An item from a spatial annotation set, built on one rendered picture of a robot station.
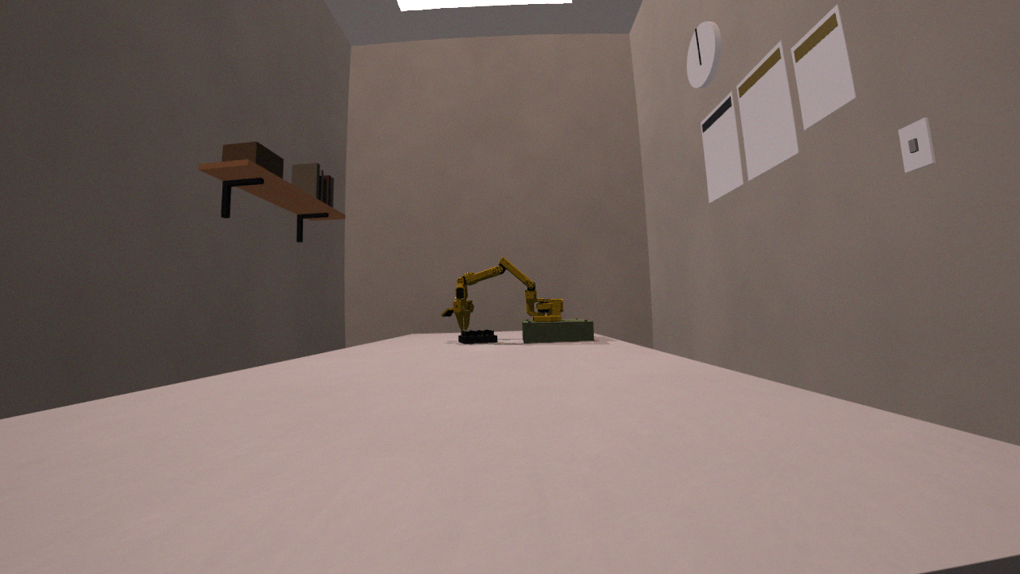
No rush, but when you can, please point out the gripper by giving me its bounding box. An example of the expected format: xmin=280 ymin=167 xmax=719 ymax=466
xmin=442 ymin=300 xmax=474 ymax=331

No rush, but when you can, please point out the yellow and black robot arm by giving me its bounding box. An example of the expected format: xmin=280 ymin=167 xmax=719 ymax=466
xmin=456 ymin=258 xmax=562 ymax=322

